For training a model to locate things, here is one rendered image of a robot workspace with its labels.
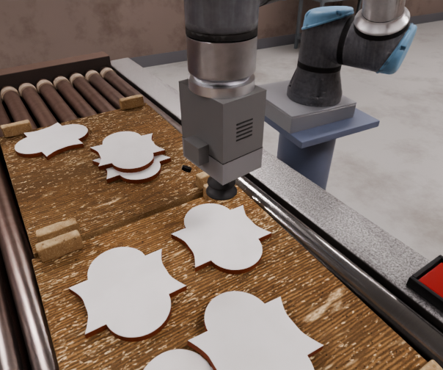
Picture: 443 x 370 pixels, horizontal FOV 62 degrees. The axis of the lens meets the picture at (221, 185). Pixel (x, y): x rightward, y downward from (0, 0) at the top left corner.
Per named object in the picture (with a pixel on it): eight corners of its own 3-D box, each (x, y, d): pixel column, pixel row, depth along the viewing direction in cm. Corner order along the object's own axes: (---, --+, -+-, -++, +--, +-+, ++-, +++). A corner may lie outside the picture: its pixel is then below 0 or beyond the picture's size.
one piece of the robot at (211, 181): (201, 175, 50) (201, 186, 51) (218, 189, 47) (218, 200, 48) (224, 165, 52) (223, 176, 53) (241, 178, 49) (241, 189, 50)
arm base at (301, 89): (310, 82, 113) (316, 49, 107) (351, 98, 104) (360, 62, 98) (275, 93, 105) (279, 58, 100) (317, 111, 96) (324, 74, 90)
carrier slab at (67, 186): (147, 108, 97) (146, 102, 96) (233, 186, 70) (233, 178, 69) (0, 143, 82) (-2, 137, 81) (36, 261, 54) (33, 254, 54)
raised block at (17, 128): (32, 129, 84) (28, 118, 83) (34, 133, 83) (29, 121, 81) (4, 136, 82) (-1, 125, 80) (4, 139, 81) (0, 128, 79)
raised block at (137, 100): (141, 103, 96) (140, 93, 94) (144, 106, 95) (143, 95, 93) (119, 109, 93) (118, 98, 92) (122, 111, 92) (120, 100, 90)
